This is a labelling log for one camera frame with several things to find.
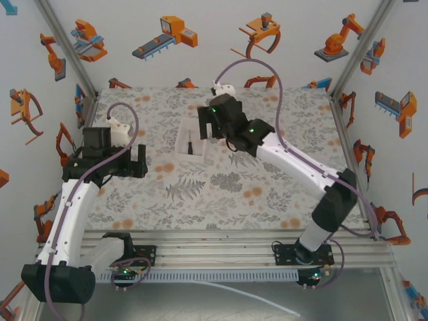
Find white plastic bin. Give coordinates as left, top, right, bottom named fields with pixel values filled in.
left=175, top=124, right=209, bottom=164

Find floral table mat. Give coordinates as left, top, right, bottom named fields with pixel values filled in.
left=81, top=87, right=372, bottom=231

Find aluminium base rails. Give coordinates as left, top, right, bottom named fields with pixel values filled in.
left=38, top=229, right=397, bottom=272

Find circuit board with green light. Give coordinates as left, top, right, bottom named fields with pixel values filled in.
left=296, top=267, right=330, bottom=291
left=111, top=265, right=138, bottom=290

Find white flat strip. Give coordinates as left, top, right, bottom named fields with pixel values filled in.
left=185, top=280, right=302, bottom=318

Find aluminium frame post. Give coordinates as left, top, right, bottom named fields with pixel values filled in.
left=34, top=0, right=100, bottom=100
left=329, top=0, right=399, bottom=100

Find thin purple base cable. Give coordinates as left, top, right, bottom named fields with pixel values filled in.
left=109, top=256, right=152, bottom=289
left=316, top=237, right=346, bottom=292

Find aluminium side rail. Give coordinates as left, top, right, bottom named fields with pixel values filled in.
left=329, top=95, right=383, bottom=239

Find white slotted cable duct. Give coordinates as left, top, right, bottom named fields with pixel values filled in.
left=96, top=269, right=300, bottom=282

